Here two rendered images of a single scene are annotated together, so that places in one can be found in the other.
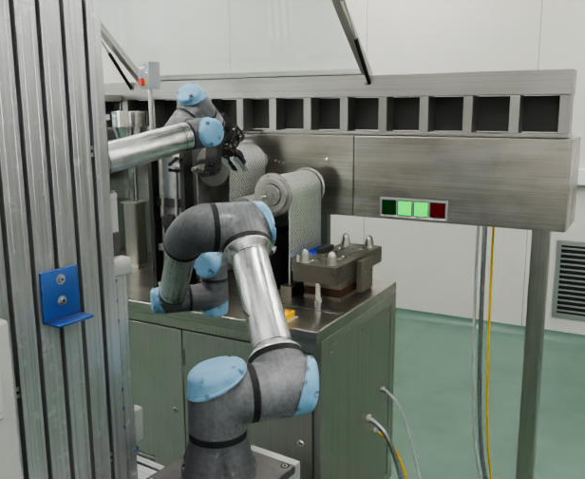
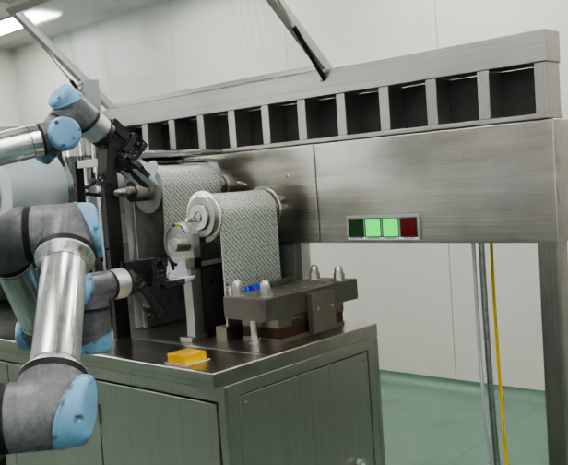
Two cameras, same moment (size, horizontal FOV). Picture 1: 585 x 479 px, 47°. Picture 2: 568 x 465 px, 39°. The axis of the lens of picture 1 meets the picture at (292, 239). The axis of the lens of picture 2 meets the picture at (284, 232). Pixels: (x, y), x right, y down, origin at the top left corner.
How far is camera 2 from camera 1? 71 cm
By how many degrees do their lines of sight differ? 15
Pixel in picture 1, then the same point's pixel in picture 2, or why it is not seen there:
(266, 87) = (223, 99)
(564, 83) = (536, 47)
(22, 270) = not seen: outside the picture
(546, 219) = (534, 226)
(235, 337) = (144, 387)
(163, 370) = not seen: hidden behind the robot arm
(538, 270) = (551, 300)
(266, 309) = (49, 320)
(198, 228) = (3, 232)
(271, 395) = (15, 418)
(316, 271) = (246, 304)
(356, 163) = (318, 178)
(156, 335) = not seen: hidden behind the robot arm
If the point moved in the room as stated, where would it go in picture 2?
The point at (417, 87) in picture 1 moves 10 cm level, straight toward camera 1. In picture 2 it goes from (374, 77) to (363, 74)
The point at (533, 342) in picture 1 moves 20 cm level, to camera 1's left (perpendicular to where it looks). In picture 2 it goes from (555, 399) to (479, 400)
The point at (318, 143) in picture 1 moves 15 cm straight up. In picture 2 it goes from (278, 158) to (275, 110)
